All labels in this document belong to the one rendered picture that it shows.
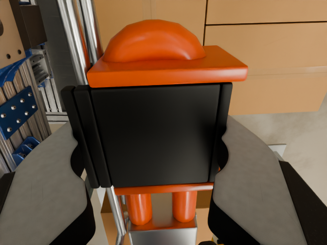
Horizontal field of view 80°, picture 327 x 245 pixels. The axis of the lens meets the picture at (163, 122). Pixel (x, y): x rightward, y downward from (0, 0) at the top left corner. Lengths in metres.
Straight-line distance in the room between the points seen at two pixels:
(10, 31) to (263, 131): 1.78
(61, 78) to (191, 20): 0.82
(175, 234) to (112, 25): 0.73
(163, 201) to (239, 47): 0.76
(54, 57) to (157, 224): 1.17
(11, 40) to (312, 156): 2.35
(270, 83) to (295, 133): 1.13
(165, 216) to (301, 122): 1.90
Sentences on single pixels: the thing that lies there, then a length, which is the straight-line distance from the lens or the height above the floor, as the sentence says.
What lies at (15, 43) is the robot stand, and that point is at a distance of 0.50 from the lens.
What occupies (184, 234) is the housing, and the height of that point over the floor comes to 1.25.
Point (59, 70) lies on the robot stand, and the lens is 1.30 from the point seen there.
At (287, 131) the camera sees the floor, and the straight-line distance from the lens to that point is 2.03.
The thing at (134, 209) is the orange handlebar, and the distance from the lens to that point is 0.18.
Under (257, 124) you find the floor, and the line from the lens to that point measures 1.84.
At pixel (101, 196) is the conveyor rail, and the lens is 1.26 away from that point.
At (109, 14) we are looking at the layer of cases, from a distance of 0.82.
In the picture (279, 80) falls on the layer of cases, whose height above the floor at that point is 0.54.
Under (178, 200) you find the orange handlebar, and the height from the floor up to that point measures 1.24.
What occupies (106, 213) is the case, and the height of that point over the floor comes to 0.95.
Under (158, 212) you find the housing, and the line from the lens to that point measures 0.20.
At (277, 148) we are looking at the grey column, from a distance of 2.08.
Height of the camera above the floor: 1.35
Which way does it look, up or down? 58 degrees down
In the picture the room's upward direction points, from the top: 174 degrees clockwise
